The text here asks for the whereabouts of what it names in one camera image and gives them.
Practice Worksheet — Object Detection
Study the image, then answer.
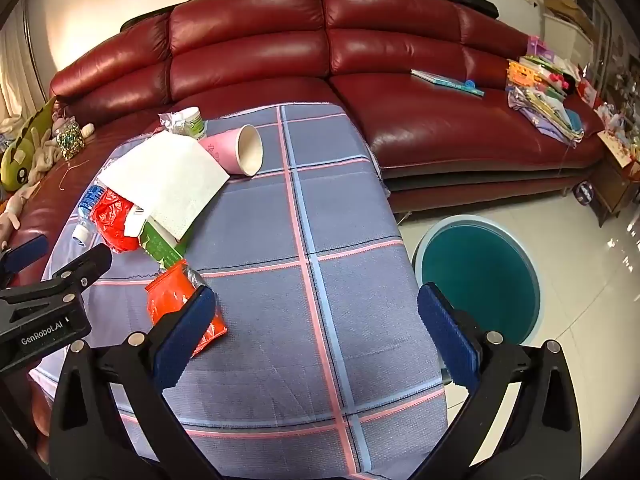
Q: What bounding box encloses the red leather sofa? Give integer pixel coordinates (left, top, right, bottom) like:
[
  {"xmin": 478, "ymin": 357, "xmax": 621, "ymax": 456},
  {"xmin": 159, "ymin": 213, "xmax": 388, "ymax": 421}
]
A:
[{"xmin": 10, "ymin": 0, "xmax": 608, "ymax": 261}]

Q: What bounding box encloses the open cardboard box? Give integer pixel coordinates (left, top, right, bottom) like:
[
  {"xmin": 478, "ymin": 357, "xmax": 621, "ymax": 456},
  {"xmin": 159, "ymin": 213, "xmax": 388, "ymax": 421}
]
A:
[{"xmin": 537, "ymin": 0, "xmax": 599, "ymax": 63}]

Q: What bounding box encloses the white paper towel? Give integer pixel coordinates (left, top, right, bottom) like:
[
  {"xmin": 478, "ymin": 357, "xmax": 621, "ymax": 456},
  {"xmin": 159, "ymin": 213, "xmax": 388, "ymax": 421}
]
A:
[{"xmin": 98, "ymin": 131, "xmax": 231, "ymax": 240}]

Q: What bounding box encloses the white green yogurt cup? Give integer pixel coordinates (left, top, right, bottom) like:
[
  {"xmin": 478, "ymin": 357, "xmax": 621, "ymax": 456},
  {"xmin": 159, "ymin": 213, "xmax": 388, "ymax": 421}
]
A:
[{"xmin": 172, "ymin": 106, "xmax": 208, "ymax": 141}]

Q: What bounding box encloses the clear plastic water bottle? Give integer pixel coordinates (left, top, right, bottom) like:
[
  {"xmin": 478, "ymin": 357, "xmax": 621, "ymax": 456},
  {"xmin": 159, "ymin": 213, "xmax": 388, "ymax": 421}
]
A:
[{"xmin": 72, "ymin": 185, "xmax": 107, "ymax": 244}]

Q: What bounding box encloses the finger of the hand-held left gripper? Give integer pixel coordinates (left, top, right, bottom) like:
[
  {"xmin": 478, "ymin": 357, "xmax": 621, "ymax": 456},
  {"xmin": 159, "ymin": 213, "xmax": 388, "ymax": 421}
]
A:
[
  {"xmin": 0, "ymin": 243, "xmax": 114, "ymax": 313},
  {"xmin": 0, "ymin": 234, "xmax": 50, "ymax": 277}
]

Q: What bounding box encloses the beige curtain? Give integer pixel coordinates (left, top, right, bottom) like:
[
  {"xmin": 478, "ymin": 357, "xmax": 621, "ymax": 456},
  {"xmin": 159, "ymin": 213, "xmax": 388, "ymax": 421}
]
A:
[{"xmin": 0, "ymin": 10, "xmax": 51, "ymax": 133}]

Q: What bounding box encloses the wooden side table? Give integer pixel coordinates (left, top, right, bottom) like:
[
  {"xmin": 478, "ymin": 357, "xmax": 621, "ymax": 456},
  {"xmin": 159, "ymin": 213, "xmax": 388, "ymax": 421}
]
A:
[{"xmin": 582, "ymin": 132, "xmax": 640, "ymax": 228}]

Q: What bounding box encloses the red plastic bag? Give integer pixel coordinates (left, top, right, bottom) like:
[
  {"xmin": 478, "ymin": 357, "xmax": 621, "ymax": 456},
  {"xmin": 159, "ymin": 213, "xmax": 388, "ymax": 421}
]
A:
[{"xmin": 91, "ymin": 188, "xmax": 141, "ymax": 254}]

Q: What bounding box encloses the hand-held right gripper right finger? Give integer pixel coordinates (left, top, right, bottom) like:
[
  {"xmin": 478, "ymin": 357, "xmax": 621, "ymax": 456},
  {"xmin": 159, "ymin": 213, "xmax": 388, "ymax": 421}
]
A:
[{"xmin": 405, "ymin": 282, "xmax": 581, "ymax": 480}]

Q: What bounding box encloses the pink paper cup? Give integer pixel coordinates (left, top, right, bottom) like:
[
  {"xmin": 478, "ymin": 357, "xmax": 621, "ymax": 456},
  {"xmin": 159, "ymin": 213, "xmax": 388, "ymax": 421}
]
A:
[{"xmin": 198, "ymin": 124, "xmax": 264, "ymax": 177}]

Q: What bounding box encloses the pile of toys and books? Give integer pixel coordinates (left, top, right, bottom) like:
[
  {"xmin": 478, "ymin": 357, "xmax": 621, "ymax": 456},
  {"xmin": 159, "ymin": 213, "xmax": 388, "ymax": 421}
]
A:
[{"xmin": 506, "ymin": 35, "xmax": 599, "ymax": 147}]

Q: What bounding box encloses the green plush toy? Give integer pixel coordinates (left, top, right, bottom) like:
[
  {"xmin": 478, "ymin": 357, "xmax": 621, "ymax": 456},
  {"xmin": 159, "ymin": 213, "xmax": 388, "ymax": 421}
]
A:
[{"xmin": 0, "ymin": 97, "xmax": 59, "ymax": 192}]

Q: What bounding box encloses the blue plaid tablecloth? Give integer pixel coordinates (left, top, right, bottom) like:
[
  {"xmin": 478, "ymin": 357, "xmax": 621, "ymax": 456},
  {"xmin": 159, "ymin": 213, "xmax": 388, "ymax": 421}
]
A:
[{"xmin": 27, "ymin": 102, "xmax": 449, "ymax": 478}]

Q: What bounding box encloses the thin picture book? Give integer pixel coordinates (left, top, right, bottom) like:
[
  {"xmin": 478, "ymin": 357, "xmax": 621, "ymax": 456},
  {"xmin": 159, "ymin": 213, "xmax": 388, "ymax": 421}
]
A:
[{"xmin": 411, "ymin": 69, "xmax": 486, "ymax": 98}]

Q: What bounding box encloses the green carton box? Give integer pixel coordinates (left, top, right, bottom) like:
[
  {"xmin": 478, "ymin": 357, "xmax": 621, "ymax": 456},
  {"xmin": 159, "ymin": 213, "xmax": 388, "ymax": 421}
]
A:
[{"xmin": 136, "ymin": 214, "xmax": 194, "ymax": 267}]

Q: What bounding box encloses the teal round bin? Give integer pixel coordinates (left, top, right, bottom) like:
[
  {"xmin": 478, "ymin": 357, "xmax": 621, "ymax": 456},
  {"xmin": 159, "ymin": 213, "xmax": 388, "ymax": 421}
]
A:
[{"xmin": 412, "ymin": 214, "xmax": 544, "ymax": 346}]

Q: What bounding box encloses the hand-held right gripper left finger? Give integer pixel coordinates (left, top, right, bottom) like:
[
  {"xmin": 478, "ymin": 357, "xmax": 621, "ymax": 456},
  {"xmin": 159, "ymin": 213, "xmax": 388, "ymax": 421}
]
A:
[{"xmin": 47, "ymin": 285, "xmax": 231, "ymax": 480}]

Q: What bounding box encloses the orange snack packet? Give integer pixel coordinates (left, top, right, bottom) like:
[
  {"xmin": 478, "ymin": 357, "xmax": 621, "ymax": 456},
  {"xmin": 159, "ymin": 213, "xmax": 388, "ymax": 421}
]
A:
[{"xmin": 145, "ymin": 260, "xmax": 228, "ymax": 359}]

